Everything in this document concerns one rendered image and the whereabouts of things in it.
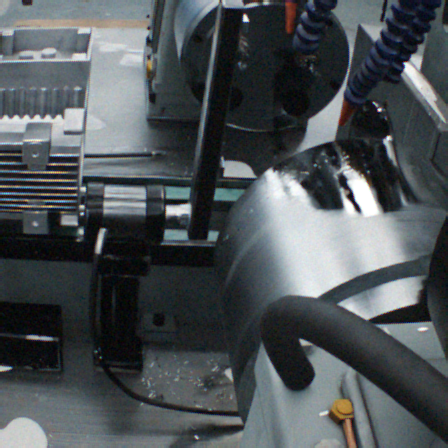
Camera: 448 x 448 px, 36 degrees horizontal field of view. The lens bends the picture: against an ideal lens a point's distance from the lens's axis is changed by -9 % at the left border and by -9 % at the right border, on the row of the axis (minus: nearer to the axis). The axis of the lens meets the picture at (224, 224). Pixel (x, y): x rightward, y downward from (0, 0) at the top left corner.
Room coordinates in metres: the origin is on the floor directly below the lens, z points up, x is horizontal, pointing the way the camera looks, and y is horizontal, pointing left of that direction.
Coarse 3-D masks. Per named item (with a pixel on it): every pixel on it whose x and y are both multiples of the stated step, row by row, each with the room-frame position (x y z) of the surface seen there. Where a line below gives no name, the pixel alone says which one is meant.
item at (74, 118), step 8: (72, 112) 0.64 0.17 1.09; (80, 112) 0.64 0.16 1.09; (64, 120) 0.63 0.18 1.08; (72, 120) 0.64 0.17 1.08; (80, 120) 0.64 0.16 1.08; (64, 128) 0.63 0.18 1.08; (72, 128) 0.63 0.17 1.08; (80, 128) 0.63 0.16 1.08; (64, 216) 0.63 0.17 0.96; (72, 216) 0.64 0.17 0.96; (64, 224) 0.63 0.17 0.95; (72, 224) 0.63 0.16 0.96
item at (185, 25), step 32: (192, 0) 1.03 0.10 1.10; (256, 0) 0.96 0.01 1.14; (192, 32) 0.94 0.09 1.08; (256, 32) 0.96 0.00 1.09; (192, 64) 0.94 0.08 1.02; (256, 64) 0.96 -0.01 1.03; (288, 64) 0.97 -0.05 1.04; (320, 64) 0.98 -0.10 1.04; (192, 96) 0.95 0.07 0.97; (256, 96) 0.96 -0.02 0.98; (288, 96) 0.97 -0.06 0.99; (320, 96) 0.99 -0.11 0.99; (256, 128) 0.97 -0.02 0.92
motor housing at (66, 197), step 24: (0, 120) 0.63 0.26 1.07; (24, 120) 0.64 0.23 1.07; (48, 120) 0.65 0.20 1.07; (0, 144) 0.60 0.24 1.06; (72, 144) 0.64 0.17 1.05; (0, 168) 0.60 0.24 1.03; (24, 168) 0.61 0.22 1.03; (48, 168) 0.61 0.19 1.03; (72, 168) 0.62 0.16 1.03; (0, 192) 0.60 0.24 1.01; (24, 192) 0.60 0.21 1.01; (48, 192) 0.61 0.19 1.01; (72, 192) 0.62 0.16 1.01; (0, 216) 0.60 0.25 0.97
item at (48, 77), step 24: (0, 48) 0.72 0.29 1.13; (24, 48) 0.73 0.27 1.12; (48, 48) 0.70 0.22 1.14; (72, 48) 0.75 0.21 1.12; (0, 72) 0.64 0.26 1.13; (24, 72) 0.64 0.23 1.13; (48, 72) 0.65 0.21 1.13; (72, 72) 0.65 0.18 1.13; (0, 96) 0.63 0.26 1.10; (24, 96) 0.64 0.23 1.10; (48, 96) 0.65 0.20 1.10; (72, 96) 0.66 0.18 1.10
